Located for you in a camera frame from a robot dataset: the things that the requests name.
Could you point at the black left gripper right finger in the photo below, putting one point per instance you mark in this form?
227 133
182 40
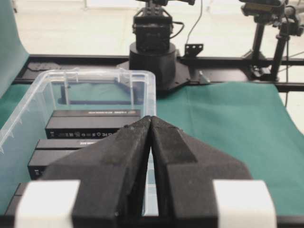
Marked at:
199 186

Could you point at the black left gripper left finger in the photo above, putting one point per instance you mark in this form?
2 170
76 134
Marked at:
91 187

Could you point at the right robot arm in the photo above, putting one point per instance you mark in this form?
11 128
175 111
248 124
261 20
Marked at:
154 28

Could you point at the green table cloth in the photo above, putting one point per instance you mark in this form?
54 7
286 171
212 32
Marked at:
245 120

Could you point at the black tripod stand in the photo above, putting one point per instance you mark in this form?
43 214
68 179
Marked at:
277 21

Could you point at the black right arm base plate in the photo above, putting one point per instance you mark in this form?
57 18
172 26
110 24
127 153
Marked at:
169 72

